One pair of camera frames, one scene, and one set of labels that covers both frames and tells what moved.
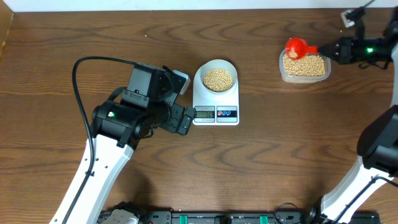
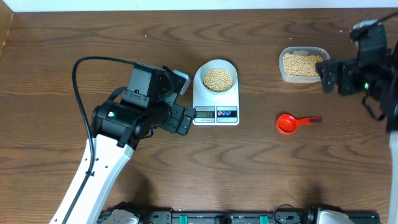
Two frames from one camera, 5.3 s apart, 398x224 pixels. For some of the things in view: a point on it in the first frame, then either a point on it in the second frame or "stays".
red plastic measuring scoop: x=301 y=46 -> x=287 y=124
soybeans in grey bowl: x=217 y=80 stays
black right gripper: x=346 y=50 -> x=346 y=68
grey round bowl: x=218 y=76 stays
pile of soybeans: x=310 y=65 stays
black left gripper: x=173 y=124 stays
